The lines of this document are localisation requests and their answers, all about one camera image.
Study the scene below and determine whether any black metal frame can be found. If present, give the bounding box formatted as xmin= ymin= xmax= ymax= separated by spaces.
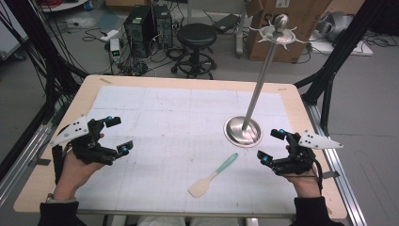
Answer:
xmin=294 ymin=0 xmax=391 ymax=137
xmin=0 ymin=0 xmax=89 ymax=126

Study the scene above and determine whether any aluminium rail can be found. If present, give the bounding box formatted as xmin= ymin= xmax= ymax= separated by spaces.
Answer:
xmin=301 ymin=101 xmax=369 ymax=226
xmin=0 ymin=121 xmax=55 ymax=206

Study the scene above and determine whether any grey bag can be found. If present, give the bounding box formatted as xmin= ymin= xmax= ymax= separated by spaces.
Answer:
xmin=314 ymin=10 xmax=355 ymax=43

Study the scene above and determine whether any white flat board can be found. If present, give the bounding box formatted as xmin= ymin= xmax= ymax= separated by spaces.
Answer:
xmin=308 ymin=32 xmax=375 ymax=57

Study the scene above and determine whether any black flat laptop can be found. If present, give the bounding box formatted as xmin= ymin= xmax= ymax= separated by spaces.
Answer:
xmin=212 ymin=12 xmax=242 ymax=35

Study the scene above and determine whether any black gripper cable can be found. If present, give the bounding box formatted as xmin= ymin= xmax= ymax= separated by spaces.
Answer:
xmin=312 ymin=157 xmax=325 ymax=196

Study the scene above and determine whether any person's right hand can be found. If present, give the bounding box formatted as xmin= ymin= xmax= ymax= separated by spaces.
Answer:
xmin=282 ymin=144 xmax=323 ymax=199

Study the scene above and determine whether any person's left hand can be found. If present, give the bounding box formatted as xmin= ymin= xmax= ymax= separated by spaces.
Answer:
xmin=54 ymin=133 xmax=106 ymax=202

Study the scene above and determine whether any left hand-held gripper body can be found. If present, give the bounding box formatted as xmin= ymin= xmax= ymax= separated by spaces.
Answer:
xmin=49 ymin=114 xmax=120 ymax=167

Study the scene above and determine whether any steel utensil stand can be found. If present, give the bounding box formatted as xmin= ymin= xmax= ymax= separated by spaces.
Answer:
xmin=223 ymin=13 xmax=311 ymax=149

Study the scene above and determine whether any black round stool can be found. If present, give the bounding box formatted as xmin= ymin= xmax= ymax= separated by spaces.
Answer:
xmin=170 ymin=22 xmax=218 ymax=80

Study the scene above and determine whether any wrist watch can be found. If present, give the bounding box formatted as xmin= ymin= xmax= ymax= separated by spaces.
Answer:
xmin=45 ymin=192 xmax=78 ymax=204

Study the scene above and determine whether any white grid mat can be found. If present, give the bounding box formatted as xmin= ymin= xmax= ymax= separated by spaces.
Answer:
xmin=74 ymin=85 xmax=299 ymax=217

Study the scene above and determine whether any black gripper strap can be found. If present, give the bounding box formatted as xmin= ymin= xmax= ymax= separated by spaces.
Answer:
xmin=51 ymin=144 xmax=66 ymax=186

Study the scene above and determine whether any spatula with green handle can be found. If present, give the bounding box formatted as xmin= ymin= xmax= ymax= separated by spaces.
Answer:
xmin=187 ymin=153 xmax=239 ymax=199

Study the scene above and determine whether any white metal post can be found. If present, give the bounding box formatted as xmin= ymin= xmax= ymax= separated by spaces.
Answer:
xmin=234 ymin=0 xmax=247 ymax=58

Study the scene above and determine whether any black computer tower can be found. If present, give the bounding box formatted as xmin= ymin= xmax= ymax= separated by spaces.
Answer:
xmin=123 ymin=5 xmax=158 ymax=59
xmin=152 ymin=3 xmax=174 ymax=50

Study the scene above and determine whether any grey tape piece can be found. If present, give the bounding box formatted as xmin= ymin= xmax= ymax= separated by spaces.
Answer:
xmin=27 ymin=157 xmax=52 ymax=168
xmin=322 ymin=170 xmax=341 ymax=180

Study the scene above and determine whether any large cardboard box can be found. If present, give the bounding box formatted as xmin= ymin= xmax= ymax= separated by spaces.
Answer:
xmin=246 ymin=0 xmax=334 ymax=64

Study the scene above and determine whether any white power strip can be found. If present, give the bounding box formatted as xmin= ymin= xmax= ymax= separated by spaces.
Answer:
xmin=99 ymin=28 xmax=120 ymax=43

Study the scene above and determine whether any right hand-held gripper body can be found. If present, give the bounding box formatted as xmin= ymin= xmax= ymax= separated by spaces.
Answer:
xmin=271 ymin=129 xmax=344 ymax=176

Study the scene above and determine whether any small white device green display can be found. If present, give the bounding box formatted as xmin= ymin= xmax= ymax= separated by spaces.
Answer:
xmin=109 ymin=38 xmax=122 ymax=64

